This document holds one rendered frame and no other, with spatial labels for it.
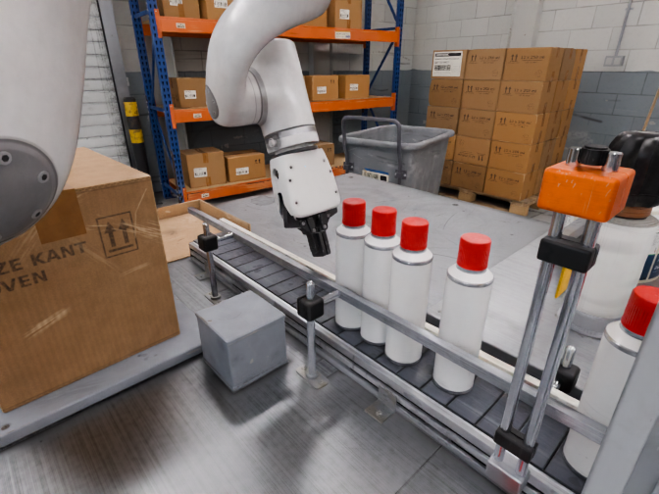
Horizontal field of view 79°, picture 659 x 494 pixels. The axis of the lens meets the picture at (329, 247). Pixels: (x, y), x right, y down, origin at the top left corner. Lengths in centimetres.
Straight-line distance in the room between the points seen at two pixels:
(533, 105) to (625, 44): 154
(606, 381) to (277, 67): 55
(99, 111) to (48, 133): 415
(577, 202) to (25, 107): 34
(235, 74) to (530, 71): 345
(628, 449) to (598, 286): 43
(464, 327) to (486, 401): 11
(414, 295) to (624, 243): 31
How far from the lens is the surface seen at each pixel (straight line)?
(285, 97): 63
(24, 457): 65
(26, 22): 29
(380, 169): 284
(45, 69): 30
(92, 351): 68
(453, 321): 49
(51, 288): 62
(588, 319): 73
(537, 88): 385
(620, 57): 513
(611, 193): 30
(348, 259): 57
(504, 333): 69
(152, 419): 62
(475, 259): 46
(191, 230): 119
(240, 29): 56
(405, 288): 51
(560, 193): 31
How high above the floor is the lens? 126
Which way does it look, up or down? 24 degrees down
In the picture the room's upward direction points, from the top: straight up
